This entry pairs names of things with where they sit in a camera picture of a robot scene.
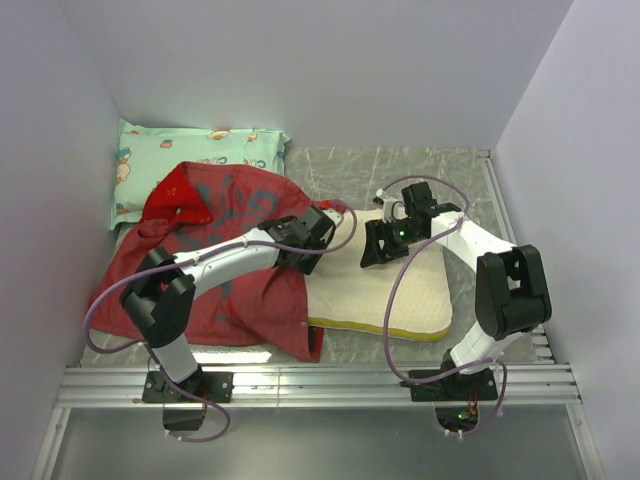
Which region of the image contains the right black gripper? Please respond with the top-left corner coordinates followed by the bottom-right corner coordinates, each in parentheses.
top-left (360, 218), bottom-right (426, 269)

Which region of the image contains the cream yellow foam pillow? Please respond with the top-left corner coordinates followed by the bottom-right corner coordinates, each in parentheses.
top-left (305, 210), bottom-right (452, 342)

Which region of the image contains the red patterned pillowcase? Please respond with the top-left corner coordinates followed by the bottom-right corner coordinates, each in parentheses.
top-left (97, 162), bottom-right (324, 362)

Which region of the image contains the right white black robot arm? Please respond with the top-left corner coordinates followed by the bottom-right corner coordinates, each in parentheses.
top-left (360, 175), bottom-right (552, 400)

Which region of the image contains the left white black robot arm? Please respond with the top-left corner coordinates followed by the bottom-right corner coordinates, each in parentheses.
top-left (120, 206), bottom-right (343, 402)

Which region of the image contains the mint green cartoon pillow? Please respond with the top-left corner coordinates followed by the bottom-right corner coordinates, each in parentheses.
top-left (110, 119), bottom-right (290, 230)

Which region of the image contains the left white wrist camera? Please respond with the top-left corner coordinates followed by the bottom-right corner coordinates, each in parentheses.
top-left (318, 200), bottom-right (344, 229)

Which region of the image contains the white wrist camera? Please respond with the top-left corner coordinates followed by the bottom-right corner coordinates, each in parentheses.
top-left (318, 200), bottom-right (344, 229)
top-left (373, 189), bottom-right (405, 223)

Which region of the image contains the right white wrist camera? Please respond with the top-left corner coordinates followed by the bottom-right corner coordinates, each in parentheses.
top-left (373, 189), bottom-right (405, 223)

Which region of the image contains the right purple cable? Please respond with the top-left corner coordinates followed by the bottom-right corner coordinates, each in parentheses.
top-left (377, 174), bottom-right (508, 439)

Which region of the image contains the purple cable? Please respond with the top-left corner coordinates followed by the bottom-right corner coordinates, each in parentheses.
top-left (377, 174), bottom-right (508, 439)
top-left (81, 199), bottom-right (358, 443)

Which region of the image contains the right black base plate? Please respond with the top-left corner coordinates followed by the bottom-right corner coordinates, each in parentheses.
top-left (399, 367), bottom-right (497, 434)

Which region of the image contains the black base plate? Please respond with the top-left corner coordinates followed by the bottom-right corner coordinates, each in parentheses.
top-left (141, 369), bottom-right (234, 443)
top-left (399, 367), bottom-right (497, 434)

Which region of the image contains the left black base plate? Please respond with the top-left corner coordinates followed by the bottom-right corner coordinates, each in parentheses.
top-left (141, 369), bottom-right (234, 443)

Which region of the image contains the aluminium front rail frame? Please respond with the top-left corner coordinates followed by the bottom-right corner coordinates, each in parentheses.
top-left (32, 364), bottom-right (605, 479)

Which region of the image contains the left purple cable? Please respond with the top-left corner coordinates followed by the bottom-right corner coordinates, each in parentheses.
top-left (81, 199), bottom-right (358, 443)

